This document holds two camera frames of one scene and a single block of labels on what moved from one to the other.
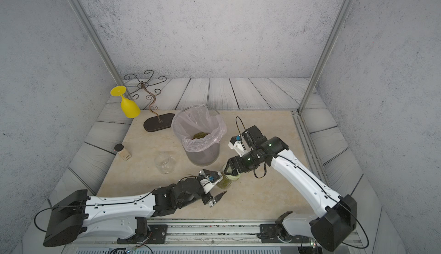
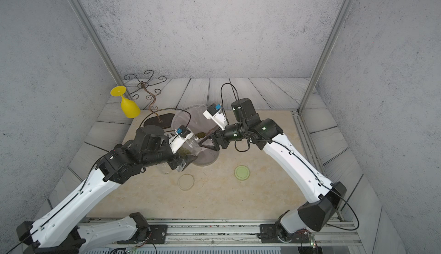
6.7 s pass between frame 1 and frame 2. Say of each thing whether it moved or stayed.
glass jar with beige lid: stayed
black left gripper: moved
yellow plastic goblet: stayed
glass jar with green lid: moved
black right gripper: moved
